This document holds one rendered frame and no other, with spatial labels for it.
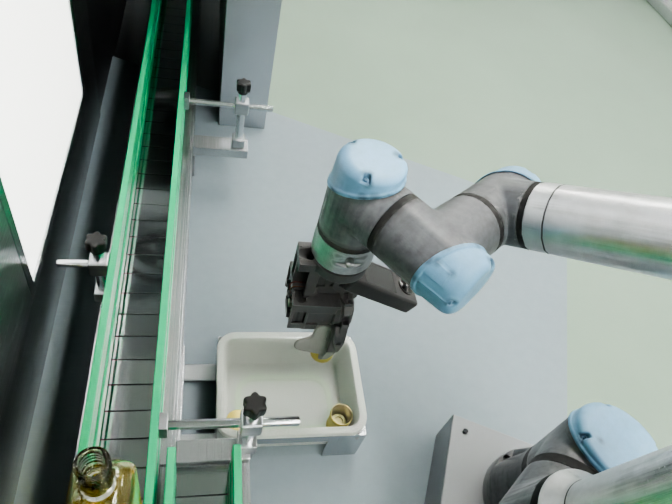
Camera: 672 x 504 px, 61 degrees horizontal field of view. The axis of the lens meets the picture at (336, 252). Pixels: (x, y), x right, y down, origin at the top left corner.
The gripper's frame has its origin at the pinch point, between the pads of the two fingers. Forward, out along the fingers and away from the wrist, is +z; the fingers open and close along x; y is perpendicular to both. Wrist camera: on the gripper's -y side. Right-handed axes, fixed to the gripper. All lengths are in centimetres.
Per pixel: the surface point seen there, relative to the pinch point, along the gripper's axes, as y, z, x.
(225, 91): 16, 8, -70
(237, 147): 13, 6, -49
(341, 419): -4.7, 13.4, 6.3
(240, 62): 13, 0, -70
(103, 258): 31.7, -5.0, -9.1
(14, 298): 38.6, -12.3, 3.1
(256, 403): 11.1, -8.9, 14.0
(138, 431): 25.0, 4.2, 11.8
